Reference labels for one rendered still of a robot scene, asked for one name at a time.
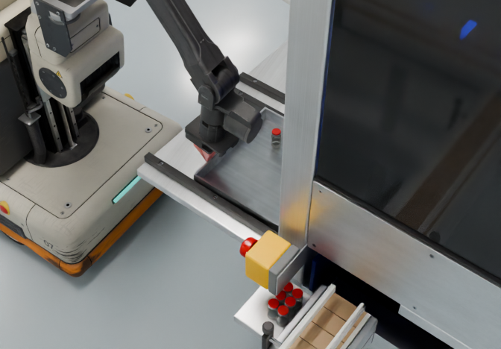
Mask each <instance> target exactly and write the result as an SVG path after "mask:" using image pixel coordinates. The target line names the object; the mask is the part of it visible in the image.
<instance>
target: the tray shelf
mask: <svg viewBox="0 0 501 349"><path fill-rule="evenodd" d="M287 51H288V40H286V41H285V42H284V43H283V44H282V45H281V46H280V47H279V48H277V49H276V50H275V51H274V52H272V53H271V54H270V55H269V56H268V57H267V58H265V59H264V60H263V61H262V62H261V63H260V64H259V65H258V66H256V67H255V68H254V69H253V70H252V71H250V72H249V73H248V74H249V75H250V76H252V77H254V78H256V79H258V80H260V81H261V82H263V83H265V84H267V85H269V86H271V87H273V88H275V89H277V90H279V91H281V92H283V93H285V94H286V66H287ZM236 88H237V89H240V90H241V91H243V92H245V93H247V94H248V95H251V96H253V97H254V98H256V99H258V100H260V101H262V102H263V103H265V104H267V105H269V106H271V107H273V108H274V109H276V110H279V111H280V112H281V113H284V110H285V105H284V104H281V103H280V102H278V101H276V100H274V99H272V98H270V97H269V96H267V95H265V94H263V93H261V92H260V91H258V90H256V89H254V88H252V87H250V86H248V85H247V84H244V83H242V82H241V81H240V82H239V83H238V84H237V85H236ZM185 134H186V133H185V128H184V129H183V130H182V131H181V132H179V134H178V135H176V136H175V137H174V138H173V139H172V140H171V141H170V142H168V143H167V144H166V145H165V146H163V147H162V148H161V149H160V150H159V151H158V152H157V153H156V154H155V156H156V157H158V158H160V159H161V160H163V161H164V162H166V163H168V164H169V165H170V166H173V167H174V168H176V169H177V170H178V171H180V172H182V173H184V174H185V175H187V176H188V177H190V178H191V179H193V180H194V174H195V173H196V172H197V171H198V170H199V169H200V168H201V167H202V166H203V165H204V164H205V163H206V160H205V159H204V158H203V157H202V155H201V154H200V153H199V151H198V150H197V149H196V147H195V146H194V145H193V144H194V143H193V142H191V141H189V140H188V139H187V138H186V137H185ZM137 174H138V176H139V177H141V178H142V179H143V180H145V181H147V182H148V183H150V184H151V185H153V186H155V187H156V188H158V189H159V190H160V191H162V192H164V193H165V194H167V195H168V196H170V197H171V198H173V199H174V200H176V201H177V202H179V203H180V204H182V205H183V206H185V207H187V208H188V209H190V210H191V211H192V212H194V213H196V214H197V215H199V216H200V217H202V218H204V219H205V220H207V221H208V222H209V223H211V224H213V225H215V226H216V227H217V228H219V229H220V230H222V231H224V232H225V233H226V234H228V235H229V236H232V237H233V238H234V239H236V240H237V241H239V242H241V243H243V242H244V241H245V240H246V238H248V237H253V238H255V239H257V240H259V239H260V238H261V237H262V236H260V235H259V234H258V233H256V232H255V231H253V230H251V229H250V228H249V227H247V226H245V225H243V224H242V223H241V222H239V221H237V220H235V219H234V218H233V217H231V216H229V215H228V214H226V213H225V212H223V211H222V210H220V209H219V208H217V207H215V206H214V205H212V204H211V203H209V202H208V201H206V200H204V199H203V198H201V197H200V196H198V195H196V194H195V193H194V192H192V191H190V190H189V189H187V188H186V187H184V186H182V185H181V184H179V183H178V182H176V181H175V180H173V179H171V178H170V177H168V176H167V175H165V174H163V173H162V172H160V171H159V170H157V169H156V168H154V167H153V166H151V165H149V164H148V163H146V162H145V163H144V164H143V165H141V166H140V167H139V168H138V169H137Z"/></svg>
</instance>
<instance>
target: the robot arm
mask: <svg viewBox="0 0 501 349"><path fill-rule="evenodd" d="M146 1H147V3H148V5H149V6H150V8H151V9H152V10H153V12H154V14H155V16H156V17H157V18H158V20H159V21H160V23H161V25H162V26H163V28H164V29H165V31H166V33H167V34H168V36H169V37H170V39H171V41H172V42H173V43H174V45H175V47H176V49H177V50H178V52H179V54H180V56H181V58H182V61H183V65H184V67H185V69H186V71H187V72H188V73H189V75H190V77H191V78H190V81H191V82H192V84H193V85H194V87H195V88H196V90H197V91H198V103H199V104H201V114H200V115H199V116H197V117H196V118H195V119H194V120H192V121H191V122H190V123H189V124H188V125H187V126H186V127H185V133H186V134H185V137H186V138H187V139H188V140H189V141H191V142H193V143H194V144H193V145H194V146H195V147H196V149H197V150H198V151H199V153H200V154H201V155H202V157H203V158H204V159H205V160H206V162H207V161H209V160H210V159H211V158H212V157H213V156H215V154H216V153H217V154H218V156H219V157H222V156H223V155H225V154H226V151H227V150H228V149H229V148H230V147H232V148H233V147H234V146H236V145H237V143H238V141H239V139H241V140H242V141H244V142H246V143H247V144H248V143H250V142H252V141H253V140H254V138H255V137H256V135H257V134H258V133H259V131H260V129H261V127H262V122H263V120H262V119H261V117H262V115H261V113H260V112H259V111H258V110H256V109H255V108H253V107H252V106H250V105H249V104H247V103H246V102H244V97H242V96H240V95H239V94H237V93H235V92H234V91H233V90H234V89H235V88H236V85H237V84H238V83H239V81H240V76H239V71H238V69H237V67H236V66H235V65H234V64H233V63H232V61H231V59H230V58H229V57H228V55H227V56H224V55H223V53H222V52H221V49H220V48H219V47H218V46H217V45H216V44H215V43H214V42H213V41H212V40H211V39H210V38H209V36H208V35H207V33H206V32H205V31H204V29H203V28H202V27H201V24H200V23H199V21H198V20H197V18H196V17H195V15H194V13H193V12H192V10H191V8H190V7H189V6H188V4H187V2H186V0H146Z"/></svg>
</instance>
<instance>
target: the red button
mask: <svg viewBox="0 0 501 349"><path fill-rule="evenodd" d="M257 241H258V240H257V239H255V238H253V237H248V238H246V240H245V241H244V242H243V243H242V244H241V247H240V249H239V253H240V254H241V255H242V256H243V257H244V258H245V254H246V253H247V252H248V251H249V250H250V249H251V248H252V247H253V246H254V245H255V244H256V243H257Z"/></svg>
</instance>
